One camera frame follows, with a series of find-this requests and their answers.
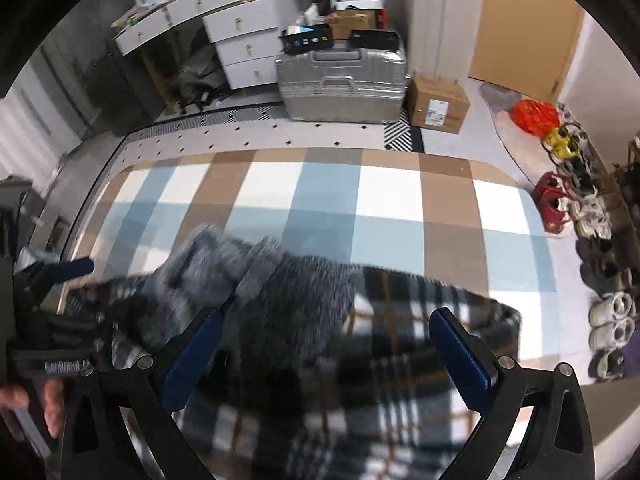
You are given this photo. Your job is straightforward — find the grey floor mat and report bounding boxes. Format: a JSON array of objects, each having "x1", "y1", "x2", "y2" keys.
[{"x1": 480, "y1": 82, "x2": 521, "y2": 117}]

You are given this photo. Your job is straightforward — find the brown box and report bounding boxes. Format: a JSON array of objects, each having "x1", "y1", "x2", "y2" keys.
[{"x1": 325, "y1": 9, "x2": 381, "y2": 41}]

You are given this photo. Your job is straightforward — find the silver hard-shell suitcase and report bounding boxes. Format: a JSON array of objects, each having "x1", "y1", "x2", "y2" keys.
[{"x1": 276, "y1": 42, "x2": 407, "y2": 123}]

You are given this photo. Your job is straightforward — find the flat black box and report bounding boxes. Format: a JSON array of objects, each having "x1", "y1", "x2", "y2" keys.
[{"x1": 348, "y1": 30, "x2": 401, "y2": 52}]

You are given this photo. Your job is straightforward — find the white plastic cabinet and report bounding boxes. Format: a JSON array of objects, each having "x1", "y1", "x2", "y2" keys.
[{"x1": 406, "y1": 0, "x2": 486, "y2": 86}]

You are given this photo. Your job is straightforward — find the white desk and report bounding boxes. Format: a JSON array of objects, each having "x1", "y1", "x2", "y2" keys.
[{"x1": 111, "y1": 0, "x2": 306, "y2": 56}]

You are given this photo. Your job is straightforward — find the cardboard box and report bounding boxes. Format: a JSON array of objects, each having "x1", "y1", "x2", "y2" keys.
[{"x1": 405, "y1": 74, "x2": 471, "y2": 134}]

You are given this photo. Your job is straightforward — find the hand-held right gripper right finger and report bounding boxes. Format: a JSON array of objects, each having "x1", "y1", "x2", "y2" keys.
[{"x1": 427, "y1": 307, "x2": 596, "y2": 480}]

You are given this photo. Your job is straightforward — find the red plastic bag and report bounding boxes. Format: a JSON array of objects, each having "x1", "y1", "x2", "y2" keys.
[{"x1": 510, "y1": 99, "x2": 560, "y2": 137}]

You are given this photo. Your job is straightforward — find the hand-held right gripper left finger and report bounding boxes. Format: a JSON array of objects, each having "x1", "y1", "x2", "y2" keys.
[{"x1": 62, "y1": 307, "x2": 226, "y2": 480}]

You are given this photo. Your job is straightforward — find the white pleated curtain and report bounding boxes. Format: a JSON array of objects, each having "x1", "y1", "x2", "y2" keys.
[{"x1": 0, "y1": 75, "x2": 81, "y2": 181}]

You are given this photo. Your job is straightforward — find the row of shoes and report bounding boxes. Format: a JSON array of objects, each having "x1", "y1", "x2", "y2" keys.
[{"x1": 530, "y1": 105, "x2": 638, "y2": 386}]

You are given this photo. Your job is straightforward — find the black white plaid fleece-lined jacket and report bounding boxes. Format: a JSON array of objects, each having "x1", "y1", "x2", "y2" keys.
[{"x1": 62, "y1": 225, "x2": 523, "y2": 480}]

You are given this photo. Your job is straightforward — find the blue brown checked blanket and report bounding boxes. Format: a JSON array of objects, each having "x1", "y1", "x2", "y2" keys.
[{"x1": 57, "y1": 147, "x2": 558, "y2": 361}]

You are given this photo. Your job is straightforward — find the dark grey wardrobe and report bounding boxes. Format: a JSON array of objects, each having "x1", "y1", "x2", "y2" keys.
[{"x1": 37, "y1": 15, "x2": 168, "y2": 138}]

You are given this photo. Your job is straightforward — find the light wooden door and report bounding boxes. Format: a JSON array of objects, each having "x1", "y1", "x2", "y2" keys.
[{"x1": 467, "y1": 0, "x2": 586, "y2": 106}]

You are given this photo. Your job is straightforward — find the person's left hand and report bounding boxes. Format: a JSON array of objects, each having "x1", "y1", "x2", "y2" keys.
[{"x1": 0, "y1": 377, "x2": 66, "y2": 443}]

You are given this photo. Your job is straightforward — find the black backpack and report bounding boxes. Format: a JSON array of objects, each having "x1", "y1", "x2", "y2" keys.
[{"x1": 170, "y1": 42, "x2": 231, "y2": 111}]

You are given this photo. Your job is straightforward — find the white drawer unit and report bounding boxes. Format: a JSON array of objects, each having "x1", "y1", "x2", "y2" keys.
[{"x1": 202, "y1": 0, "x2": 301, "y2": 92}]

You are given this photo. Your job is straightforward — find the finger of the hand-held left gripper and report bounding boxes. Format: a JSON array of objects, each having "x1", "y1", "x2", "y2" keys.
[{"x1": 15, "y1": 257, "x2": 96, "y2": 291}]

